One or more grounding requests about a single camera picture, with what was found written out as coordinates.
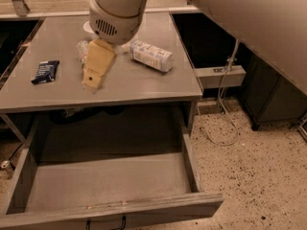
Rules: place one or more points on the black drawer handle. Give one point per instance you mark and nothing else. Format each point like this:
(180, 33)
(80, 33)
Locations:
(118, 224)

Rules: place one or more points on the clear plastic water bottle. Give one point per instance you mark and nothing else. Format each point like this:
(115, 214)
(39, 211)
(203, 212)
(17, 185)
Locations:
(82, 50)

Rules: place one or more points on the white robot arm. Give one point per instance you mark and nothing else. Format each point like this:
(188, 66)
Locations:
(274, 30)

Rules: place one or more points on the grey metal cabinet counter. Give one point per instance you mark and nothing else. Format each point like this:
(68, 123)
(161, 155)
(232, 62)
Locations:
(127, 82)

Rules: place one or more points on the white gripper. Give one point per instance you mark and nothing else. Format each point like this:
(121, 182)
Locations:
(115, 27)

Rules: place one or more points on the white labelled plastic bottle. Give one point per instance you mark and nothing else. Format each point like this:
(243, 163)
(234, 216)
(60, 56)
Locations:
(150, 55)

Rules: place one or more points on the open grey top drawer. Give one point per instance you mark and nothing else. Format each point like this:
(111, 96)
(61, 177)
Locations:
(138, 164)

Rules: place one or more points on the metal shelf rail behind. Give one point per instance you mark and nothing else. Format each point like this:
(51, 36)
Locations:
(25, 9)

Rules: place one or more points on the grey metal side bracket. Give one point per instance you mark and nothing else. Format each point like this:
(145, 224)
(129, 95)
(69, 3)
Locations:
(215, 77)

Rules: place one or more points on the white ceramic bowl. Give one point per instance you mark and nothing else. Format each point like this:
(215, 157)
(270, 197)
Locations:
(87, 28)

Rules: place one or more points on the dark cabinet at right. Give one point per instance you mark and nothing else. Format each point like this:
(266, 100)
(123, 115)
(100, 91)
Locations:
(267, 96)

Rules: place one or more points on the dark blue snack packet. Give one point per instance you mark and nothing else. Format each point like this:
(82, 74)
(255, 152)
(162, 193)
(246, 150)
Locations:
(46, 72)

